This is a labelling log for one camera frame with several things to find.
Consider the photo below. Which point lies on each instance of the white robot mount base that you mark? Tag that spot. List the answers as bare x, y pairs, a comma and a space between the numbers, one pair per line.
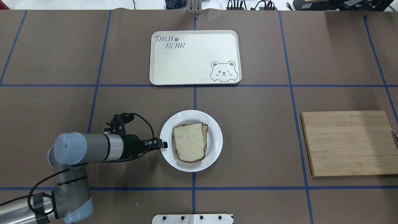
193, 219

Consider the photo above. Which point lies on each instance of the white round plate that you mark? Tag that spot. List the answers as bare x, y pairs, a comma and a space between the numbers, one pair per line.
214, 140

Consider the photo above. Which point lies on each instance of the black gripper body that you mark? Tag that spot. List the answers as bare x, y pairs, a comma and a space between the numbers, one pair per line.
132, 146

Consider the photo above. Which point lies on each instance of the wooden cutting board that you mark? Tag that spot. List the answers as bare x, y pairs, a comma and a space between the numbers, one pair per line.
347, 143

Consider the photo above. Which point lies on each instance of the aluminium frame post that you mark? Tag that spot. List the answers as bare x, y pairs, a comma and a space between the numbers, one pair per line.
194, 7

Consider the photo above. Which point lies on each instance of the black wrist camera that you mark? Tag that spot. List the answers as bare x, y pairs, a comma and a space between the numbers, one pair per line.
117, 124

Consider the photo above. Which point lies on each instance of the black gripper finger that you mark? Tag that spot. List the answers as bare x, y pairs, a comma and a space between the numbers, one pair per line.
160, 144

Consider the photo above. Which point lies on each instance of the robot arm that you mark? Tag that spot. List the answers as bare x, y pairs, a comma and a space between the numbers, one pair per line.
72, 201

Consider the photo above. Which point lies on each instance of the bread slice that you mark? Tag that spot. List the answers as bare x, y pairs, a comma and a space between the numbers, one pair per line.
205, 130
189, 142

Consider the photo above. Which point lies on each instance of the cream bear serving tray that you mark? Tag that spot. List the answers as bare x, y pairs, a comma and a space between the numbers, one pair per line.
195, 57

